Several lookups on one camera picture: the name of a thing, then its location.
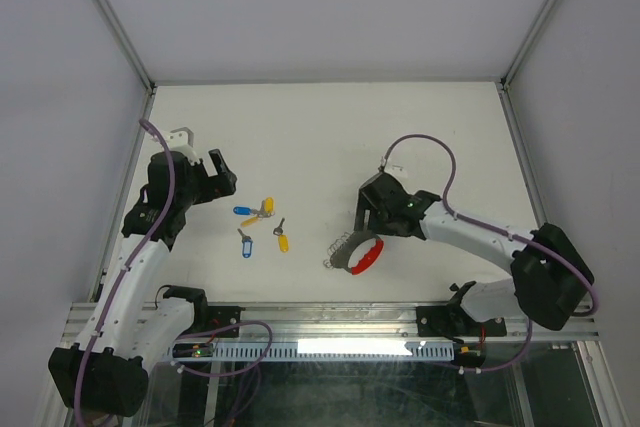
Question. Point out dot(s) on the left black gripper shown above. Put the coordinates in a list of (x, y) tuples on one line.
[(221, 184)]

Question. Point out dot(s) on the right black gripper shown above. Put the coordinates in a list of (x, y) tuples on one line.
[(362, 206)]

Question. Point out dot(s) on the red handled metal keyring holder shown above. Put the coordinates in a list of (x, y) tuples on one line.
[(354, 252)]

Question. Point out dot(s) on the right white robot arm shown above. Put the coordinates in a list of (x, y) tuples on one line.
[(547, 278)]

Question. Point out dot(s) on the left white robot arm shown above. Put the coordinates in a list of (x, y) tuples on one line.
[(108, 366)]

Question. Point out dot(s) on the blue tag key upper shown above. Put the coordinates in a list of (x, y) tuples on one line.
[(242, 210)]

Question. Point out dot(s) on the blue tag key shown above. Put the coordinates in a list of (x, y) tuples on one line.
[(242, 210), (247, 244)]

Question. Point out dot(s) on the yellow tag key upper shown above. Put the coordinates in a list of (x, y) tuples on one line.
[(267, 208)]

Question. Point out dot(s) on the yellow tag key flat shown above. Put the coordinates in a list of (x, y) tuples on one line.
[(250, 221)]

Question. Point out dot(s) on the blue tag key lower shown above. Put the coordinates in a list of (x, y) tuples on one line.
[(247, 244)]

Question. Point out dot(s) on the yellow tag key lower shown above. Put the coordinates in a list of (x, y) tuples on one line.
[(282, 239)]

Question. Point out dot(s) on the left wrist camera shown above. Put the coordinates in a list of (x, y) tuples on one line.
[(181, 140)]

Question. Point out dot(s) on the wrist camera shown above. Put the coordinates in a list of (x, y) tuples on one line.
[(397, 170), (181, 140)]

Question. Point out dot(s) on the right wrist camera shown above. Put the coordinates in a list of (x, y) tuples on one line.
[(397, 170)]

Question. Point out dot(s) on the left aluminium frame post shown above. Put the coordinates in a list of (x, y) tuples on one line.
[(124, 43)]

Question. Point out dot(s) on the aluminium frame post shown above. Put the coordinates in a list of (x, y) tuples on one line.
[(124, 43), (534, 31)]

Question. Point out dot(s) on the aluminium front rail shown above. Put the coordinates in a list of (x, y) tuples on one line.
[(290, 321)]

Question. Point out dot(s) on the slotted cable duct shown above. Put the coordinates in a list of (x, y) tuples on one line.
[(317, 350)]

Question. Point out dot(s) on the right aluminium frame post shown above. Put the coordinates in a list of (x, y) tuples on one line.
[(534, 31)]

